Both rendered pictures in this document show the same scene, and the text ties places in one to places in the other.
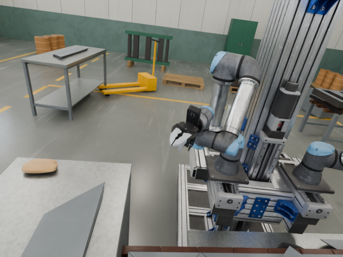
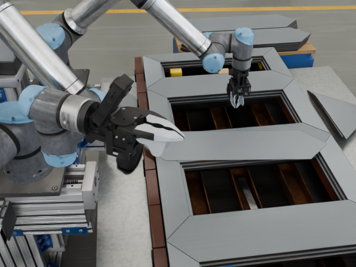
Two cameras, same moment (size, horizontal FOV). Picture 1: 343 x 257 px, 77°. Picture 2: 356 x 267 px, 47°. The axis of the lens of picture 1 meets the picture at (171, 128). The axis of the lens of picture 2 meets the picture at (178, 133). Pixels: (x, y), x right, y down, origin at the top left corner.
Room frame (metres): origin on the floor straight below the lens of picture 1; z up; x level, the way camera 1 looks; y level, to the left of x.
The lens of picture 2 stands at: (0.60, 0.59, 1.95)
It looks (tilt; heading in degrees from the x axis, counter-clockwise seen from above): 39 degrees down; 270
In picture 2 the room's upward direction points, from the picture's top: straight up
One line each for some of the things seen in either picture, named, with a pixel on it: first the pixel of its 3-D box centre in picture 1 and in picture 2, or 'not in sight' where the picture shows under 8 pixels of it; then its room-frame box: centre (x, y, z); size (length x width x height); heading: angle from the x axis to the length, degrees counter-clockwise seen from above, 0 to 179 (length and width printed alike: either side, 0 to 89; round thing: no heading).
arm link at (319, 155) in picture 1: (319, 154); (51, 44); (1.08, -0.86, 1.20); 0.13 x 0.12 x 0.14; 80
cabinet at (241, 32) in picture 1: (238, 45); not in sight; (9.95, -2.36, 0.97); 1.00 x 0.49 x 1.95; 92
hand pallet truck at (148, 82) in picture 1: (128, 66); not in sight; (5.17, 1.20, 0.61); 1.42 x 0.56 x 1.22; 128
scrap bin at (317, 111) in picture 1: (319, 103); not in sight; (5.31, -3.61, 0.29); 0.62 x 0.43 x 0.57; 19
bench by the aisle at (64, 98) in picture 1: (74, 77); not in sight; (4.12, 2.05, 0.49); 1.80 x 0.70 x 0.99; 0
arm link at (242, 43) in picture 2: not in sight; (242, 43); (0.34, -0.86, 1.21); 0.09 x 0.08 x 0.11; 170
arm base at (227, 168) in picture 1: (227, 160); (26, 155); (1.06, -0.36, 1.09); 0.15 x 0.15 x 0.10
